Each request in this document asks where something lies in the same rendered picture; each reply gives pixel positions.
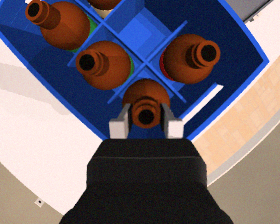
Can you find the grey rectangular tray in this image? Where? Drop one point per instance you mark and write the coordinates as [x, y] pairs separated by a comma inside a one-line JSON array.
[[247, 9]]

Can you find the blue divided crate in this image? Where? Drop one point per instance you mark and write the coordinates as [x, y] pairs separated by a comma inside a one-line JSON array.
[[144, 24]]

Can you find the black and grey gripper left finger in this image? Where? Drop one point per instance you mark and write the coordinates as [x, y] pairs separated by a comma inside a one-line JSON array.
[[120, 127]]

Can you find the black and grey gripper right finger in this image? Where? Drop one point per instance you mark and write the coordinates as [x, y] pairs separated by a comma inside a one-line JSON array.
[[171, 126]]

